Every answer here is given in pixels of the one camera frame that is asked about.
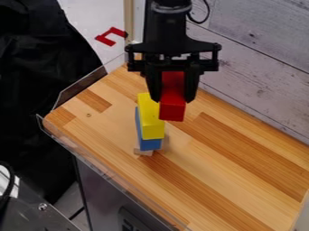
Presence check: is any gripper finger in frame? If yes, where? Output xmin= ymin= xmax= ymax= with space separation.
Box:
xmin=182 ymin=63 xmax=203 ymax=104
xmin=143 ymin=63 xmax=166 ymax=104

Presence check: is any blue block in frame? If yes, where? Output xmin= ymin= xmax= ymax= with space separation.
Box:
xmin=134 ymin=106 xmax=166 ymax=152

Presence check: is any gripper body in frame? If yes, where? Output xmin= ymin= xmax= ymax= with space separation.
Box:
xmin=123 ymin=41 xmax=224 ymax=77

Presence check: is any red arch block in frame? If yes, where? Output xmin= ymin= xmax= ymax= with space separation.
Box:
xmin=158 ymin=70 xmax=189 ymax=123

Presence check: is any yellow block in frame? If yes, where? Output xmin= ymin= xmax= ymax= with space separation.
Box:
xmin=136 ymin=92 xmax=167 ymax=141

